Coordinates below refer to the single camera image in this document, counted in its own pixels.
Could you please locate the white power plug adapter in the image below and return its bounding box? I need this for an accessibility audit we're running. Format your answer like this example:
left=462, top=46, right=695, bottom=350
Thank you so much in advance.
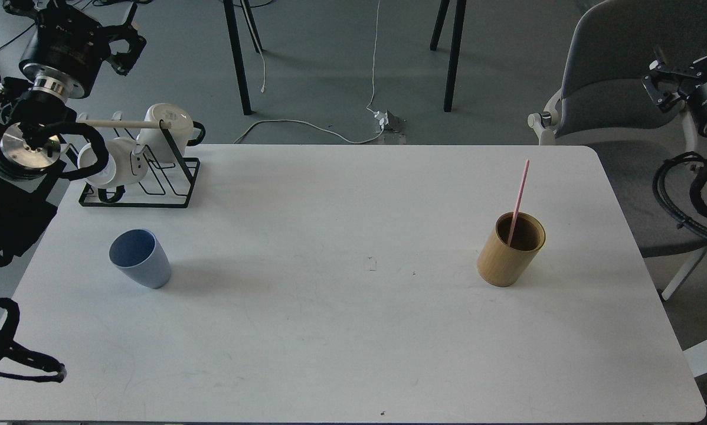
left=373, top=110, right=402, bottom=133

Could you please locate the white mug lower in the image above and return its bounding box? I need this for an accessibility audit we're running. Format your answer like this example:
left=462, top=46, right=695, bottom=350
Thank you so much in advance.
left=86, top=137, right=149, bottom=204

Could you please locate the black table leg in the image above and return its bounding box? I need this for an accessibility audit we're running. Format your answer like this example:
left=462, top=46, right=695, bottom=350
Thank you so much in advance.
left=222, top=1, right=263, bottom=116
left=429, top=1, right=468, bottom=113

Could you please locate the black cable bundle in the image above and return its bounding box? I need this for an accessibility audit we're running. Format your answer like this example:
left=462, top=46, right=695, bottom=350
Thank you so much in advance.
left=0, top=297, right=68, bottom=383

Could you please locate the blue plastic cup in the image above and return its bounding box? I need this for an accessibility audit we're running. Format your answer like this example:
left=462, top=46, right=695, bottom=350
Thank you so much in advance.
left=109, top=228, right=172, bottom=289

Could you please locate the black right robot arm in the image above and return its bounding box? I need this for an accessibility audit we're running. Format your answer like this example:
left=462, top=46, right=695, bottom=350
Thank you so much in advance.
left=641, top=45, right=707, bottom=240

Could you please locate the wooden rack dowel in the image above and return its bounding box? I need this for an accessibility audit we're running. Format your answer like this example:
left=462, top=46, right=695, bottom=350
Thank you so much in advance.
left=76, top=119, right=172, bottom=129

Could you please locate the bamboo cylindrical holder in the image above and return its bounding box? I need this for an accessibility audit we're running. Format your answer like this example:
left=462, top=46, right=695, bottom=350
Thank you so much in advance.
left=477, top=212, right=546, bottom=287

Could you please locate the white floor cable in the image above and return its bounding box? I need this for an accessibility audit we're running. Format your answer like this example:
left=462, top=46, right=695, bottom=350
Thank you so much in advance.
left=234, top=0, right=385, bottom=145

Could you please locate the black table leg left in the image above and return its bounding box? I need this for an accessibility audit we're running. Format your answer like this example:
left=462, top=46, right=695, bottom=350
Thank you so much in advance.
left=222, top=1, right=263, bottom=116

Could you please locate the pink chopstick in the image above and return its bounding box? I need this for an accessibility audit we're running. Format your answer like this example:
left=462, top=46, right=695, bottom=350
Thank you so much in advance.
left=506, top=159, right=531, bottom=247

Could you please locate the black wire mug rack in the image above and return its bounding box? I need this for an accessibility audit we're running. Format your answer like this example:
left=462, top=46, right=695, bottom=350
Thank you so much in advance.
left=78, top=124, right=201, bottom=209

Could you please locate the white mug upper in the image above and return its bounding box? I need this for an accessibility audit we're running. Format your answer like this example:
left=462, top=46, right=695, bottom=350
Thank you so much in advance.
left=136, top=103, right=206, bottom=165

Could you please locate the black table leg right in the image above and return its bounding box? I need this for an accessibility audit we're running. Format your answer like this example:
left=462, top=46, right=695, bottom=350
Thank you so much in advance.
left=429, top=1, right=468, bottom=113

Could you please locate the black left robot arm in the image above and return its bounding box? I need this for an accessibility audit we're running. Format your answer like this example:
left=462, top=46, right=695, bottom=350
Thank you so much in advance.
left=0, top=1, right=146, bottom=268

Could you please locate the grey office chair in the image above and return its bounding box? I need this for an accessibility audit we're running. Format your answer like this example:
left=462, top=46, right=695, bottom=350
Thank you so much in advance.
left=527, top=1, right=707, bottom=300

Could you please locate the white mug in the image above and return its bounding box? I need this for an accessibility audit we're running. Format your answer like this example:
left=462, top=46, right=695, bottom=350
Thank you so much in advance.
left=136, top=103, right=206, bottom=165
left=86, top=137, right=149, bottom=204

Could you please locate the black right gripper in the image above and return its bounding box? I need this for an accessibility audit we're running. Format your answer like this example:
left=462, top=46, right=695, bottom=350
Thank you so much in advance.
left=642, top=45, right=707, bottom=113

